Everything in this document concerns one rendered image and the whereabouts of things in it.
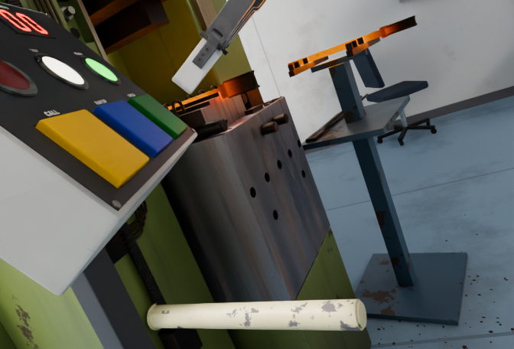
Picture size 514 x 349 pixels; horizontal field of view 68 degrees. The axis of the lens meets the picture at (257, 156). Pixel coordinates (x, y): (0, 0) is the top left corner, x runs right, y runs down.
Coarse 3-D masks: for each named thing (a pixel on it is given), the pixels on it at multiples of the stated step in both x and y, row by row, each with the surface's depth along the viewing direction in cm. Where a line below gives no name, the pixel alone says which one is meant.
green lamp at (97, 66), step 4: (88, 60) 49; (92, 60) 50; (92, 64) 49; (96, 64) 50; (100, 64) 51; (96, 68) 49; (100, 68) 50; (104, 68) 51; (100, 72) 48; (104, 72) 49; (108, 72) 51; (104, 76) 48; (108, 76) 49; (112, 76) 51
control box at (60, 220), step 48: (0, 48) 35; (48, 48) 43; (0, 96) 28; (48, 96) 33; (96, 96) 41; (0, 144) 25; (48, 144) 27; (0, 192) 26; (48, 192) 26; (96, 192) 26; (144, 192) 32; (0, 240) 26; (48, 240) 26; (96, 240) 26; (48, 288) 27
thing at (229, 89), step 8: (248, 72) 91; (232, 80) 94; (240, 80) 93; (248, 80) 92; (256, 80) 92; (224, 88) 94; (232, 88) 95; (240, 88) 94; (248, 88) 93; (256, 88) 92; (200, 96) 98; (224, 96) 94; (232, 96) 95; (176, 104) 102
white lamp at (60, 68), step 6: (48, 60) 39; (54, 60) 40; (48, 66) 38; (54, 66) 39; (60, 66) 40; (66, 66) 42; (60, 72) 39; (66, 72) 40; (72, 72) 41; (66, 78) 39; (72, 78) 40; (78, 78) 41
